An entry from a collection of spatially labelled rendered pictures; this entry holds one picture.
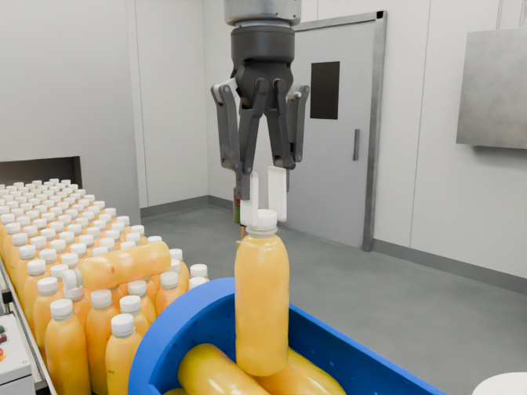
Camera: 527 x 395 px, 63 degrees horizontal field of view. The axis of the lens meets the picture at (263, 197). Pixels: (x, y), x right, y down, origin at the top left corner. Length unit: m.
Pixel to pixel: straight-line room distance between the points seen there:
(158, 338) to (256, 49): 0.40
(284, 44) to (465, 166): 3.39
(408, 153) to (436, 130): 0.32
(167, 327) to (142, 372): 0.07
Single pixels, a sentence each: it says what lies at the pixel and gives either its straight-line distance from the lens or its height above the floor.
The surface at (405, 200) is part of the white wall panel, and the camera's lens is 4.09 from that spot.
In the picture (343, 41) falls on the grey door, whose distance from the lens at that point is 4.34.
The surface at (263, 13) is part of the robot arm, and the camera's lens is 0.49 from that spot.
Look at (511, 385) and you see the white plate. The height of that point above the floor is 1.04.
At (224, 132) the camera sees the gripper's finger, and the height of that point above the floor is 1.47.
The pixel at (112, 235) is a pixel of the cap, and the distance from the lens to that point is 1.33.
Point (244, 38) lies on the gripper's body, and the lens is 0.50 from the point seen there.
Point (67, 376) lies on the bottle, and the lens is 0.98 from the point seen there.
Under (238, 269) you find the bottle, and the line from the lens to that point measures 0.56.
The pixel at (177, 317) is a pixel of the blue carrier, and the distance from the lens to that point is 0.63.
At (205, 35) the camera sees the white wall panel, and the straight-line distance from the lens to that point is 5.93.
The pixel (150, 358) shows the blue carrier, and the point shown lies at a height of 1.17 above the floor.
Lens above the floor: 1.51
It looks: 13 degrees down
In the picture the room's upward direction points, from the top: straight up
